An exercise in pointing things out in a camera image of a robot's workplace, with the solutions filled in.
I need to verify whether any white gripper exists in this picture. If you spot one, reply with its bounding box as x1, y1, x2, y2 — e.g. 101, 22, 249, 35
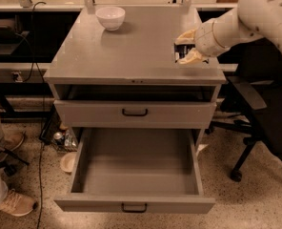
175, 19, 230, 64

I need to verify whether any dark blue rxbar wrapper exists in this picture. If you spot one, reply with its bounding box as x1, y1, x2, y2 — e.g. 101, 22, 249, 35
174, 44, 194, 62

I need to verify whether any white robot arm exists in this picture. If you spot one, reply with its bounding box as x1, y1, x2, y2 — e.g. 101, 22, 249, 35
175, 0, 282, 64

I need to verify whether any grey drawer cabinet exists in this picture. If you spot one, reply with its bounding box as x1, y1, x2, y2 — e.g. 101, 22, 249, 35
44, 6, 225, 147

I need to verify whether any open grey middle drawer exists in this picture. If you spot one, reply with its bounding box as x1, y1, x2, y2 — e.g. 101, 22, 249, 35
54, 128, 215, 214

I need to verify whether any closed grey upper drawer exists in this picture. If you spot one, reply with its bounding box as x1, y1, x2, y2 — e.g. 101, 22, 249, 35
54, 100, 216, 129

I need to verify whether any black office chair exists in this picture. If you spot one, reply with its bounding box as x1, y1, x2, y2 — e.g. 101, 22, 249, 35
206, 39, 282, 182

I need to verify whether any white ceramic bowl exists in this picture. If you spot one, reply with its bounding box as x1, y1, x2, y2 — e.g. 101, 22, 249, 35
95, 6, 126, 31

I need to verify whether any metal can on floor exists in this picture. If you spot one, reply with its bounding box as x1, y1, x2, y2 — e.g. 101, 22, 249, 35
53, 132, 65, 145

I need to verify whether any small beige floor dish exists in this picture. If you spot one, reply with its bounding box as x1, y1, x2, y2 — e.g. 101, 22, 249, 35
60, 152, 76, 173

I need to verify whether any tan sneaker further back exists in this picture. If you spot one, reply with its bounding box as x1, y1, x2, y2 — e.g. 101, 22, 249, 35
5, 131, 25, 151

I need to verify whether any tan sneaker near front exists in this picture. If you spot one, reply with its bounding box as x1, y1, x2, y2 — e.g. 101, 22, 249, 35
0, 189, 37, 217

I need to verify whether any black drawer handle upper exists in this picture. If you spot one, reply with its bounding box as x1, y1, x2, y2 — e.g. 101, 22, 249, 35
122, 109, 149, 117

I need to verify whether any black drawer handle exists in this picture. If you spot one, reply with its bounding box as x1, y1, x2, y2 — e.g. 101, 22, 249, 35
122, 109, 149, 117
121, 203, 148, 214

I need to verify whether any black power cable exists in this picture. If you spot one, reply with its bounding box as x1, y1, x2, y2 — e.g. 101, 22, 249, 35
14, 1, 48, 229

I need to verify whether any black drawer handle lower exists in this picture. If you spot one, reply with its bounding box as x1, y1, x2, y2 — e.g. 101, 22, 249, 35
121, 203, 148, 214

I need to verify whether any wall power outlet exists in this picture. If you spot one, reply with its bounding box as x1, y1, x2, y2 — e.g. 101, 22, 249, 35
11, 72, 23, 83

